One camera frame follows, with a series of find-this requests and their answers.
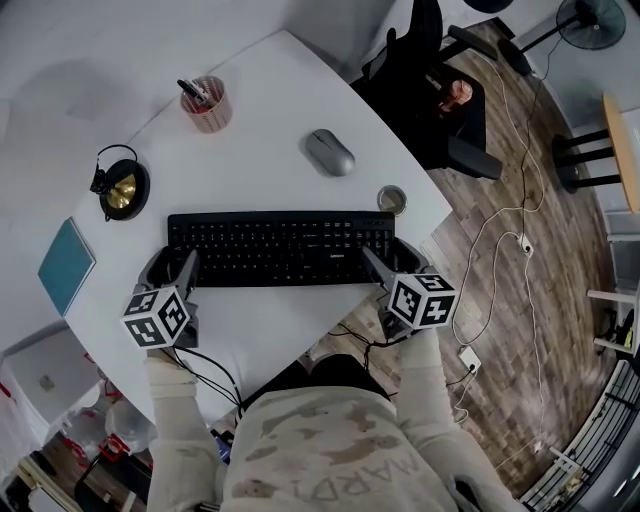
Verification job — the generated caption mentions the clear plastic bags red print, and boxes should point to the clear plastic bags red print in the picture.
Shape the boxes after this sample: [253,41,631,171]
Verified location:
[62,367,157,459]

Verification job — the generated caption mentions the person's torso cream sweater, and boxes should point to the person's torso cream sweater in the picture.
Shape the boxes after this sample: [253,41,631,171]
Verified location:
[219,384,451,512]

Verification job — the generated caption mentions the white storage box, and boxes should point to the white storage box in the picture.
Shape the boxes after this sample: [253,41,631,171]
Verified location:
[0,327,101,431]

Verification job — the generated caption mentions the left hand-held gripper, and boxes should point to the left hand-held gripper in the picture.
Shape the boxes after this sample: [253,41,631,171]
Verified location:
[121,246,202,351]

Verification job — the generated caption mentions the black office chair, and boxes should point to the black office chair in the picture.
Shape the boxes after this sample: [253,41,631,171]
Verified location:
[348,0,504,181]

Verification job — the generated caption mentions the person's legs dark trousers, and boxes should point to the person's legs dark trousers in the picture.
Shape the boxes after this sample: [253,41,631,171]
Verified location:
[249,352,392,402]

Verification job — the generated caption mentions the black pedestal fan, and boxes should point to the black pedestal fan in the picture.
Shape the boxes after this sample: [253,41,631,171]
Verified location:
[497,0,628,77]

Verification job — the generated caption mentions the person's right forearm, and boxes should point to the person's right forearm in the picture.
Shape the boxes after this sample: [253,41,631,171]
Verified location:
[397,327,506,506]

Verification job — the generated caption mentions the black gold round ornament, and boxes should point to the black gold round ornament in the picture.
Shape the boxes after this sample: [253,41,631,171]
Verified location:
[89,144,152,223]

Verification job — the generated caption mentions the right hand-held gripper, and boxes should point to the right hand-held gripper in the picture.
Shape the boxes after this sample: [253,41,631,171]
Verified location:
[360,238,459,344]

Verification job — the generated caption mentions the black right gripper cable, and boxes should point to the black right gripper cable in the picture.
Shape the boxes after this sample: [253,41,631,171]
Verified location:
[328,322,416,374]

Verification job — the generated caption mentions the teal notebook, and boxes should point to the teal notebook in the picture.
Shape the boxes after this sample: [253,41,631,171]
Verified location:
[37,216,97,318]

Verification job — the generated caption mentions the round metal tin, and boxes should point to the round metal tin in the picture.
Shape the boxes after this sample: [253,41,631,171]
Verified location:
[376,184,409,218]

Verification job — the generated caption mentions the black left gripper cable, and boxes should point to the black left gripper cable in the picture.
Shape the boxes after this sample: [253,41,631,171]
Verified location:
[167,344,247,419]

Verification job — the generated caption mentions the black pens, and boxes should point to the black pens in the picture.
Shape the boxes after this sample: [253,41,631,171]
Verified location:
[176,78,212,105]

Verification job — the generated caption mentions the black keyboard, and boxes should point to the black keyboard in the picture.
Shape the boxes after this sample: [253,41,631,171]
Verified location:
[167,210,398,289]

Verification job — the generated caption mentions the white metal shelf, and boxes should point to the white metal shelf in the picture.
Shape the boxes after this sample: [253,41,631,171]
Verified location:
[587,209,640,357]

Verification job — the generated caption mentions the black metal railing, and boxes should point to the black metal railing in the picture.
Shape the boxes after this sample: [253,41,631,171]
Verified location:
[519,359,640,512]

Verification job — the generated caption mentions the round wooden side table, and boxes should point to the round wooden side table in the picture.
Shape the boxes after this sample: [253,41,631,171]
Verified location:
[552,92,640,214]

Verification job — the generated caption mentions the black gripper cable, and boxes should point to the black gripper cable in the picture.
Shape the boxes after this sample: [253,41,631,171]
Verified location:
[328,322,416,374]
[167,344,247,419]

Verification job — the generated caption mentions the white flat power strip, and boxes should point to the white flat power strip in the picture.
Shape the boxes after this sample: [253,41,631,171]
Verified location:
[458,345,483,375]

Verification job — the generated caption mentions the grey computer mouse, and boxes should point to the grey computer mouse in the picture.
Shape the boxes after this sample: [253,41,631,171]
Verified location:
[298,128,357,178]

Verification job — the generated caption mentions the pink pen holder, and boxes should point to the pink pen holder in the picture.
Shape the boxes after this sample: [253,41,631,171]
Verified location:
[179,74,235,135]

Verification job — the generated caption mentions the person's left forearm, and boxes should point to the person's left forearm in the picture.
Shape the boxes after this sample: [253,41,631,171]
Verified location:
[143,349,224,509]

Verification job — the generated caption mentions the long white cable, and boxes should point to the long white cable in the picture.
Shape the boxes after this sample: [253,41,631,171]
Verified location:
[449,47,556,456]

